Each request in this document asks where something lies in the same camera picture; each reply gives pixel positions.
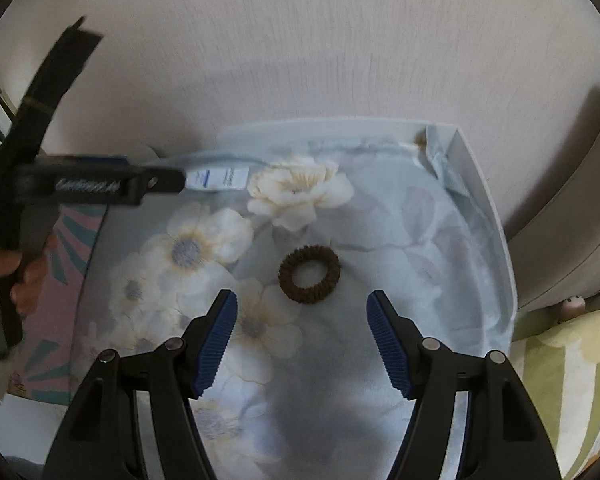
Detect light blue floral blanket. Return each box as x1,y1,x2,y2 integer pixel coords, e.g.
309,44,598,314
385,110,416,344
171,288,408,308
67,127,515,480

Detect cardboard box with sunburst print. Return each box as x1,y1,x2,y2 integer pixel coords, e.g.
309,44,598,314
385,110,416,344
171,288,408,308
9,204,112,407

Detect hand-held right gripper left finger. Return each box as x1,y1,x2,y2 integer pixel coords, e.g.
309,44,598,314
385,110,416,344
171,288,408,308
42,288,239,480

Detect small doll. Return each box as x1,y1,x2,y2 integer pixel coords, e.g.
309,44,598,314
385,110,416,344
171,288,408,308
559,296,587,322

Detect white tray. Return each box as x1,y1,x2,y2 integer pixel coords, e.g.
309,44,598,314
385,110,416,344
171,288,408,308
215,116,519,343

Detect beige cushion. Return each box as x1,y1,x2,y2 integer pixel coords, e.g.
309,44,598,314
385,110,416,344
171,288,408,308
500,84,600,313

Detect person's left hand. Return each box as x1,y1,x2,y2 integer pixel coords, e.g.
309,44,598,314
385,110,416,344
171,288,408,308
0,246,48,317

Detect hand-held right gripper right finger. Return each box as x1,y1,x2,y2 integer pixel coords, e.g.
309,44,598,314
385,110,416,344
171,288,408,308
366,289,564,480

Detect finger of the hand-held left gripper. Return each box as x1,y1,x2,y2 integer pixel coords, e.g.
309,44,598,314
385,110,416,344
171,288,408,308
55,155,187,207

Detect brown hair tie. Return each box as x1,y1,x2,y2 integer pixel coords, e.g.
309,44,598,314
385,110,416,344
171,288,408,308
278,243,342,306

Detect yellow-green striped pillow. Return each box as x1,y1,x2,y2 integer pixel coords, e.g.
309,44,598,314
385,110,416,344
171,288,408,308
509,307,600,480

